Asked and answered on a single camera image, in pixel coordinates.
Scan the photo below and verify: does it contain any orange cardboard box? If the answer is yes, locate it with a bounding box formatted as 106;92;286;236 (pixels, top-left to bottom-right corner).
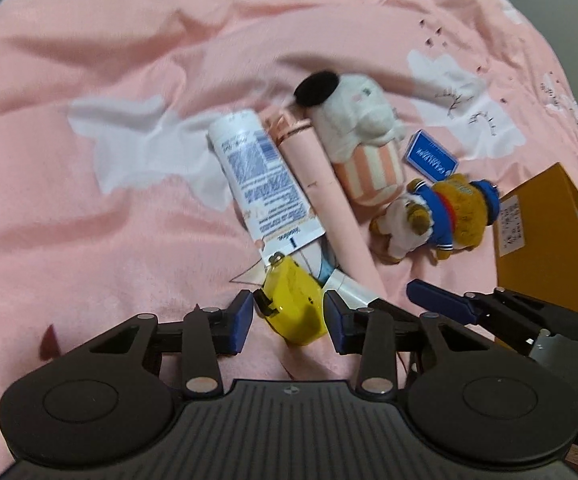
491;161;578;332

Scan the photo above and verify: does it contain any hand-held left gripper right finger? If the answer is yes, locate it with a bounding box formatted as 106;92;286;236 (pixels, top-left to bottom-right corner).
323;290;486;402

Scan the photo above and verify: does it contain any yellow plastic case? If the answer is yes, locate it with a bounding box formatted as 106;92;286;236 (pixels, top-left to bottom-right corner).
253;253;328;346

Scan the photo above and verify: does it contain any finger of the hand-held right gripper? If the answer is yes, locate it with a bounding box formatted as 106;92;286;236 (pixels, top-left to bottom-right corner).
406;278;578;357

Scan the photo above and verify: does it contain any brown plush bear keychain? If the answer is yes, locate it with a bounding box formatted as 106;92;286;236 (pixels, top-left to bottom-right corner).
368;173;501;266

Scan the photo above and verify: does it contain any blue card box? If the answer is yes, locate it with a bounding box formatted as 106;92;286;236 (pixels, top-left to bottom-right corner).
402;128;460;184

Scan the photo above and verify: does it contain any pink printed blanket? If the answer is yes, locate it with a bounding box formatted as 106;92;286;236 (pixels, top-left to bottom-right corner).
0;0;578;413

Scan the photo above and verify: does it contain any white plush dog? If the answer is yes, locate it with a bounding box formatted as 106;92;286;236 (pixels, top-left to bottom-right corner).
293;70;408;206

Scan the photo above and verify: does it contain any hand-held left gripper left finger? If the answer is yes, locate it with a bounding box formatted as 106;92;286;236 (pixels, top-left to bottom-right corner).
89;290;255;402

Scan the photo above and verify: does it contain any white lotion tube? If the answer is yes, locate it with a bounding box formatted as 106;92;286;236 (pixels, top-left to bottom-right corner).
206;108;326;252

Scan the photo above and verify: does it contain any pink bottle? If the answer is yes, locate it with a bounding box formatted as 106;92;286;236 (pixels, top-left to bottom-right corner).
263;104;388;299

